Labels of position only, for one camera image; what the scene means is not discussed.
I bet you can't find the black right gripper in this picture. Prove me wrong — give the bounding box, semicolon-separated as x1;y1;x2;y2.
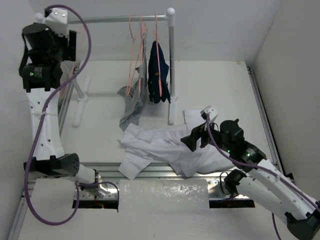
180;117;232;154

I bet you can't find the white shirt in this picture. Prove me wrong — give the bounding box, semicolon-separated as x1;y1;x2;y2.
118;109;234;180

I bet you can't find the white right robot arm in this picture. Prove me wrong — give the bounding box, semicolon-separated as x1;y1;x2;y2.
181;119;320;240

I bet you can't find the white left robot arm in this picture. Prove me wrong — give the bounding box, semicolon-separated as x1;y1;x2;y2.
19;22;97;186

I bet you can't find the grey shirt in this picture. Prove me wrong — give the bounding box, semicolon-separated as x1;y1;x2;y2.
117;40;148;132

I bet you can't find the white clothes rack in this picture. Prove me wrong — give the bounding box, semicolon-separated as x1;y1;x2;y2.
34;7;179;127

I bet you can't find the dark navy garment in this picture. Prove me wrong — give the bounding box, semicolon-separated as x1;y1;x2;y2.
147;41;171;104

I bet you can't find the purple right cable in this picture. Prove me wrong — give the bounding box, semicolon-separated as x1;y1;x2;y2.
203;114;320;240

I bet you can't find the purple cable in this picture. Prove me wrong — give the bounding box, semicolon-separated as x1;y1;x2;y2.
24;4;120;226
203;114;320;240

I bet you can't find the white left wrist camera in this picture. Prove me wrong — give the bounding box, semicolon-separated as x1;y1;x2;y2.
45;7;69;38

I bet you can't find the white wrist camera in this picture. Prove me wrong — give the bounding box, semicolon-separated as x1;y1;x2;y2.
45;7;69;38
200;105;219;124

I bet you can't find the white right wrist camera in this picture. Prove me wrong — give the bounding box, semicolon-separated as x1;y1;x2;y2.
200;105;219;124

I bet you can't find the aluminium frame rail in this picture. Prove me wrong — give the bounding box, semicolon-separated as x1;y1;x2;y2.
7;61;311;240

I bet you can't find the pink wire hanger with navy garment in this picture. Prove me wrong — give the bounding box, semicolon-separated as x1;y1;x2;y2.
154;13;163;97

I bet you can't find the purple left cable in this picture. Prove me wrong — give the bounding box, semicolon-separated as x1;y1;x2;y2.
24;4;120;226

